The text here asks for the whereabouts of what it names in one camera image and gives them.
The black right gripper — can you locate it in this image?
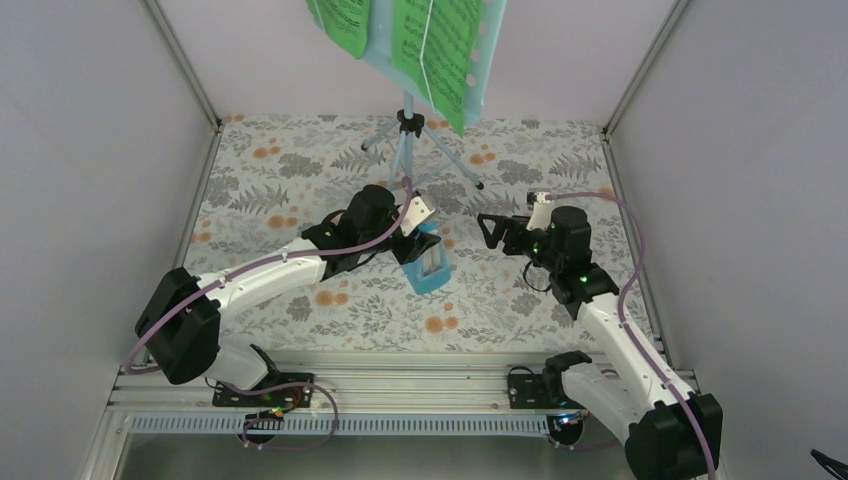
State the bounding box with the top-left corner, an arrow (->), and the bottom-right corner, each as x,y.
477,214 -> 561,272

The blue metronome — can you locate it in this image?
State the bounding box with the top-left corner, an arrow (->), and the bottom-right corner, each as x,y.
401,242 -> 451,295

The light blue music stand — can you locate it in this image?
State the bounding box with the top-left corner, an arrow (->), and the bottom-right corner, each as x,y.
360,1 -> 507,189

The green sheet music page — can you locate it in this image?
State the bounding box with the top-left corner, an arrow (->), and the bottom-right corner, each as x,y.
306,0 -> 371,60
391,0 -> 483,136

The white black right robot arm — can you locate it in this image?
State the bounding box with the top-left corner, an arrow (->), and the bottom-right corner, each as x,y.
477,206 -> 723,479

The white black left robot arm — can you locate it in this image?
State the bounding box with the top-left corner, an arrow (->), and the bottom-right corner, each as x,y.
123,182 -> 440,405

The floral patterned table mat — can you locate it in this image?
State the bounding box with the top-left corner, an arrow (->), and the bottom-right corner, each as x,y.
185,115 -> 633,353

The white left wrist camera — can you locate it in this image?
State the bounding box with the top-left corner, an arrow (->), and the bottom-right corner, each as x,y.
400,195 -> 437,237

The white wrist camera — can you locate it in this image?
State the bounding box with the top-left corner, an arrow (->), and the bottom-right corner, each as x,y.
526,189 -> 554,231
400,195 -> 437,237

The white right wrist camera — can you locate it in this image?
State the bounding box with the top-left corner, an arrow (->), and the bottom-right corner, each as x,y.
526,189 -> 554,231

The aluminium mounting rail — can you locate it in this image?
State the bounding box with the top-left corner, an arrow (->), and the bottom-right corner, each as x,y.
108,351 -> 547,414

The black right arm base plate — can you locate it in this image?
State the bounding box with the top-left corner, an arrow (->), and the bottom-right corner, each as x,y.
506,370 -> 587,410

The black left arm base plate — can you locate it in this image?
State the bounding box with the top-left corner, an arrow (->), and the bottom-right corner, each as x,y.
212,372 -> 315,415

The slotted grey cable duct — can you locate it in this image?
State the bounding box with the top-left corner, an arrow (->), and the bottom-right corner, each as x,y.
127,412 -> 549,437

